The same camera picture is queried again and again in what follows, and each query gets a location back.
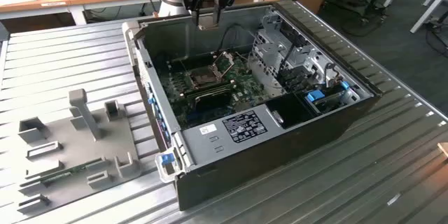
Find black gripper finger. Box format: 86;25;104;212
178;0;206;27
209;0;234;27

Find CPU socket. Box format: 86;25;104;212
185;66;225;91

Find metal drive cage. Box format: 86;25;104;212
249;7;328;90

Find green motherboard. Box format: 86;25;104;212
153;50;286;130

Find green RAM stick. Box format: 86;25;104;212
181;83;234;99
37;158;106;185

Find black graphics card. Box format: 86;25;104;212
193;88;232;112

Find grey power supply unit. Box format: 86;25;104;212
178;104;286;167

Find grey parts rack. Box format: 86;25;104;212
16;88;144;216

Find blue case latch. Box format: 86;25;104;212
158;153;174;167

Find black PC case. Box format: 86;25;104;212
121;0;384;211

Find white table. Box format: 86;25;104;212
409;0;448;35

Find wooden board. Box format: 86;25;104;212
436;142;448;162

